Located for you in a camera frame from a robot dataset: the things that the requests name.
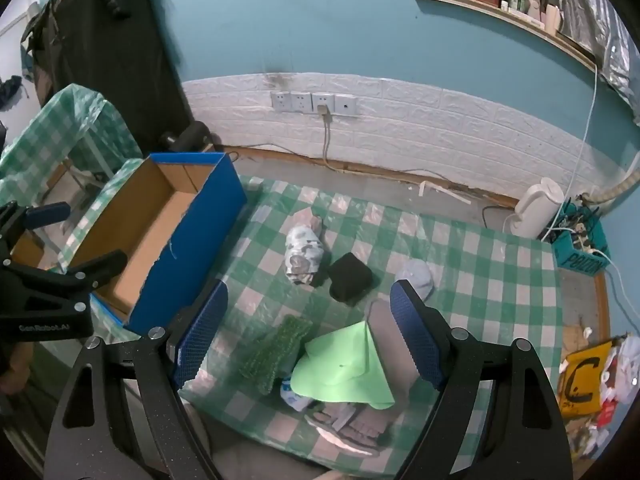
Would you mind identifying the light green cloth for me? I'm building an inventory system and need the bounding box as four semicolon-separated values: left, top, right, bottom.
291;321;396;409

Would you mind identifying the black cylindrical object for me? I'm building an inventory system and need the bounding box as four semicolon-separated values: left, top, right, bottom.
160;121;213;153

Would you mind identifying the braided beige hose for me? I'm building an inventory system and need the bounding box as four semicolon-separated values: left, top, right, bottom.
582;157;640;206

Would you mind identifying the light blue foam strip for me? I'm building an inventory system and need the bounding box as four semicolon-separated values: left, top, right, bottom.
395;259;435;301

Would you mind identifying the green white checked tablecloth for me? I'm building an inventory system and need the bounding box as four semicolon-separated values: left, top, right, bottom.
177;175;566;476

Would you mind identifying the grey plug with cable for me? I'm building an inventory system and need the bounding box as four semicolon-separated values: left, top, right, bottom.
316;104;351;173

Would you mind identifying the blue cardboard box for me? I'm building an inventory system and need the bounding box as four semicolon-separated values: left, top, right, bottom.
70;152;248;336

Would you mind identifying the silver foil sheet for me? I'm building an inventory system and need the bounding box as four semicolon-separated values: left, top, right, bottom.
555;0;640;126

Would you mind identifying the black hanging jacket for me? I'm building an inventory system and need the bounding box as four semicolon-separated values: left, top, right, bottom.
22;0;196;156

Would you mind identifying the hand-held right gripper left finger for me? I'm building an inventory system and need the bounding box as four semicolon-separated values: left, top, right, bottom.
44;280;231;480

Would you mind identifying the dark green knitted cloth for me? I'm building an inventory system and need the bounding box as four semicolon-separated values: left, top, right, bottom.
239;314;313;395

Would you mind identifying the wooden wall ledge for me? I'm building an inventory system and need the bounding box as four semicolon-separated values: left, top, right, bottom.
410;0;598;73

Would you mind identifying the pile of white trash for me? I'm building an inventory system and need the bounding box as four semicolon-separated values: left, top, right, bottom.
590;332;640;456

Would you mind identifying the teal plastic crate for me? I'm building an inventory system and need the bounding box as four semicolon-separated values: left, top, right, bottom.
550;200;612;277

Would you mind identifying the white blue wrapper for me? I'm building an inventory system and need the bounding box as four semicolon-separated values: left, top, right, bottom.
279;375;321;412

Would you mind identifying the grey patterned sock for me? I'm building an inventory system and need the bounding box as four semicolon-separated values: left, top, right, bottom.
304;400;396;458

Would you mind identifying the white hanging cable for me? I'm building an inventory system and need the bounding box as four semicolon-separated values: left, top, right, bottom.
542;60;601;241

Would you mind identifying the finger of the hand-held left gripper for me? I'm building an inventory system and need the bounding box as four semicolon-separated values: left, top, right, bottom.
0;250;129;311
0;201;71;261

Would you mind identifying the white power strip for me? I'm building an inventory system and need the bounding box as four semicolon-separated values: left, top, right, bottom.
570;225;608;256

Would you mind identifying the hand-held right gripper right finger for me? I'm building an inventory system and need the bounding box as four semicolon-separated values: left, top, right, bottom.
389;279;573;480

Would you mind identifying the silver foil plastic package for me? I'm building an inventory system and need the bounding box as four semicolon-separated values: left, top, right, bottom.
284;212;326;287

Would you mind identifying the white electric kettle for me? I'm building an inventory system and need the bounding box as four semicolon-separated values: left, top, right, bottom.
515;177;565;240

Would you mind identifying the green checked furniture cover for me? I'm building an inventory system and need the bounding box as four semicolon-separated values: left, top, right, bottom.
0;84;143;206

